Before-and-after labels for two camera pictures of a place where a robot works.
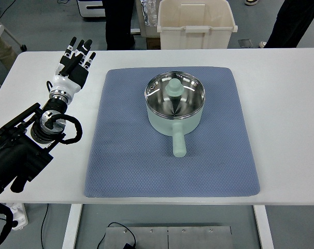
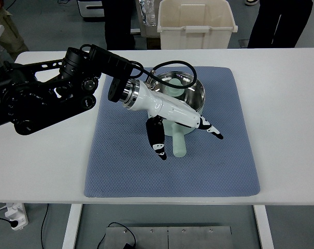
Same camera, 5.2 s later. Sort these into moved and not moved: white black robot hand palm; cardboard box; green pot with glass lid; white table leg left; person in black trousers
Moved: white black robot hand palm
Not moved: green pot with glass lid; white table leg left; cardboard box; person in black trousers
